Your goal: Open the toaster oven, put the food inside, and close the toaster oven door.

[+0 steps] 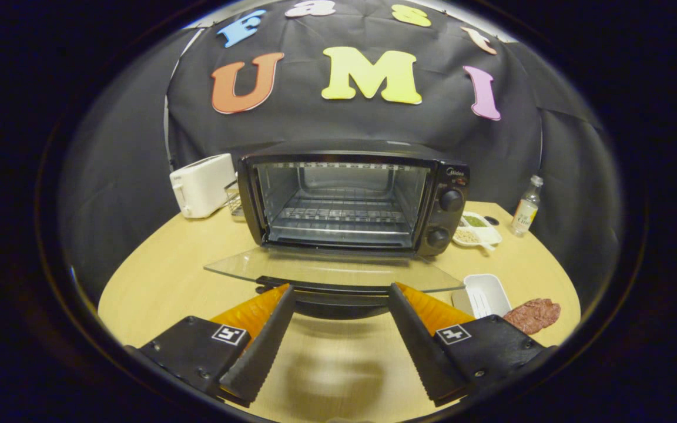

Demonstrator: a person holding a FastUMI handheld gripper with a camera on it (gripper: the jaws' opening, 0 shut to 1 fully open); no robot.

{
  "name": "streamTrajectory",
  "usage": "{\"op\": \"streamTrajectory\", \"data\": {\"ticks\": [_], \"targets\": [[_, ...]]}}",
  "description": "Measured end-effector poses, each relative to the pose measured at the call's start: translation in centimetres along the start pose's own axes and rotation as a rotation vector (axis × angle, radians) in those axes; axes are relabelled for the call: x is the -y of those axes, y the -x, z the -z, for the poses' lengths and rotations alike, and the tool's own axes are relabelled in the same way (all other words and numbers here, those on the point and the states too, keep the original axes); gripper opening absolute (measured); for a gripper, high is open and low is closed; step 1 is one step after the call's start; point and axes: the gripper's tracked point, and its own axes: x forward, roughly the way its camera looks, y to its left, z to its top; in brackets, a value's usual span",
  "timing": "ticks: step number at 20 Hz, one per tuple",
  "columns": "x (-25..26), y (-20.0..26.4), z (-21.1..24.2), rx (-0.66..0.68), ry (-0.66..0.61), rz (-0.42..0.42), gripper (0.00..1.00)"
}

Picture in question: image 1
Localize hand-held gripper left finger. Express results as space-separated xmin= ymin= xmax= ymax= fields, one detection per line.
xmin=139 ymin=284 xmax=297 ymax=407

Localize black toaster oven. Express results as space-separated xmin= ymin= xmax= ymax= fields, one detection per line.
xmin=203 ymin=139 xmax=471 ymax=321

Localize black backdrop cloth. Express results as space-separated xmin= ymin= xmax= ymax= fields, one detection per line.
xmin=59 ymin=0 xmax=624 ymax=306

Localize white toaster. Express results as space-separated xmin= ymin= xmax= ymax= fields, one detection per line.
xmin=169 ymin=153 xmax=237 ymax=219

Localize white rectangular tray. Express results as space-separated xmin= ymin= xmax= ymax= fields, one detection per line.
xmin=452 ymin=273 xmax=512 ymax=320

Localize metal wire rack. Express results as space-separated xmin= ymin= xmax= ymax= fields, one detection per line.
xmin=224 ymin=181 xmax=244 ymax=218

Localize white divided dish with grains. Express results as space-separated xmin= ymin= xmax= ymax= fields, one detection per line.
xmin=452 ymin=211 xmax=502 ymax=252

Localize brown meat piece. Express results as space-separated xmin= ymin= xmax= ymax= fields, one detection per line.
xmin=503 ymin=298 xmax=562 ymax=335

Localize clear plastic bottle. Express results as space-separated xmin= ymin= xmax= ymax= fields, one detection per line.
xmin=511 ymin=175 xmax=544 ymax=237

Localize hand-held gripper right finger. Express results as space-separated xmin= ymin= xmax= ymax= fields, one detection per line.
xmin=387 ymin=282 xmax=558 ymax=407

